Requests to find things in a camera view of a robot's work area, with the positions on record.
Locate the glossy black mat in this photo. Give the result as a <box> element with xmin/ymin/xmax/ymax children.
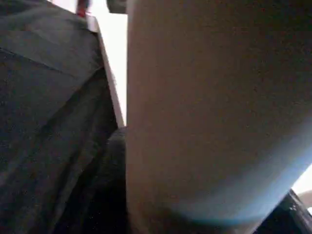
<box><xmin>0</xmin><ymin>0</ymin><xmax>128</xmax><ymax>234</ymax></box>

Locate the small red bottle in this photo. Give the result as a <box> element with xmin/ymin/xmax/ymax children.
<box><xmin>77</xmin><ymin>0</ymin><xmax>90</xmax><ymax>17</ymax></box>

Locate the white plastic table top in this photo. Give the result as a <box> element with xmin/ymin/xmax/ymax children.
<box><xmin>88</xmin><ymin>0</ymin><xmax>312</xmax><ymax>208</ymax></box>

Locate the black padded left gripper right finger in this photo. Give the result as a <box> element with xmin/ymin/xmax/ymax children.
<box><xmin>253</xmin><ymin>189</ymin><xmax>312</xmax><ymax>234</ymax></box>

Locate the white plastic table leg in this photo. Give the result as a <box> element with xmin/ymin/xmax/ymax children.
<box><xmin>125</xmin><ymin>0</ymin><xmax>312</xmax><ymax>234</ymax></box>

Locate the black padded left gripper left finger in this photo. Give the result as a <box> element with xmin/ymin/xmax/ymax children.
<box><xmin>51</xmin><ymin>126</ymin><xmax>129</xmax><ymax>234</ymax></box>

